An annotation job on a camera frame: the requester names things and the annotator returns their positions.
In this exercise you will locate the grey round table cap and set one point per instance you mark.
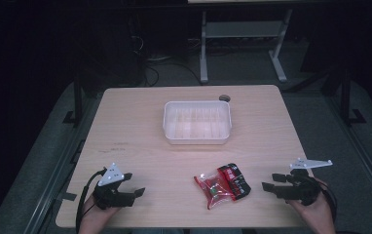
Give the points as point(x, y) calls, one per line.
point(224, 97)

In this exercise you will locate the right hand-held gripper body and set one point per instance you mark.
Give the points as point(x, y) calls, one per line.
point(302, 190)

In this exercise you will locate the dark red black packet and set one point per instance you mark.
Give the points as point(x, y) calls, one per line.
point(236, 182)

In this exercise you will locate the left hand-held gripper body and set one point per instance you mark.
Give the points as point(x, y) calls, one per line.
point(112, 198)

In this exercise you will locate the clear plastic container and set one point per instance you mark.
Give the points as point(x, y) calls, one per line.
point(197, 122)

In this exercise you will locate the person's left hand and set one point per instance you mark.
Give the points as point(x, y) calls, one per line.
point(93, 216)

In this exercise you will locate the black metal stand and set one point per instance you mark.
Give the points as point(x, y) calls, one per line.
point(345, 97)
point(77, 100)

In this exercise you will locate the person's right hand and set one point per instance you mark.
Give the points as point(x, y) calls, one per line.
point(317, 214)

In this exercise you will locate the clear red snack packet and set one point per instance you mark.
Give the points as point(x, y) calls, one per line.
point(214, 190)

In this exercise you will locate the metal floor rail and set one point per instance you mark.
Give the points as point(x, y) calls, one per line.
point(49, 191)
point(365, 159)

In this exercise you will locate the grey metal desk frame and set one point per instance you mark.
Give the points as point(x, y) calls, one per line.
point(242, 30)

